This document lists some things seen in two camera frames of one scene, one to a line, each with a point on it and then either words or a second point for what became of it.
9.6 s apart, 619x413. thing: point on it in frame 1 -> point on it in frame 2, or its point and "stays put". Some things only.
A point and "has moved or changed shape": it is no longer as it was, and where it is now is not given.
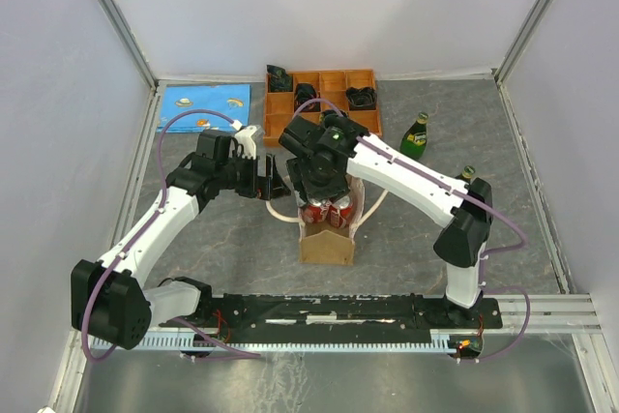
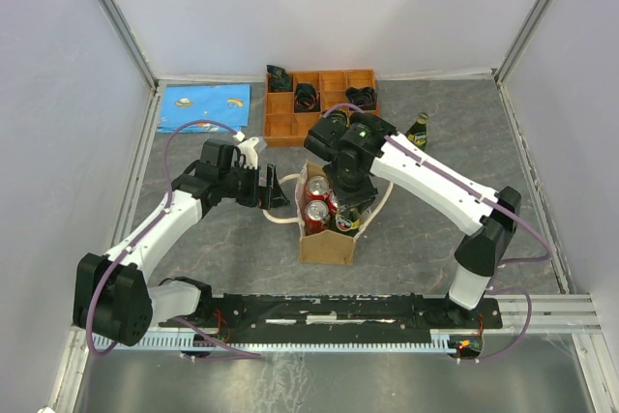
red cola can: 340,213 -> 315,213
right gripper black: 298,169 -> 362,200
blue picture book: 231,100 stays put
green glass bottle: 414,139 stays put
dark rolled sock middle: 306,92 stays put
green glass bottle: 468,171 -> 344,222
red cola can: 315,213 has moved or changed shape
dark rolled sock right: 362,99 stays put
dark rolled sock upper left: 279,79 stays put
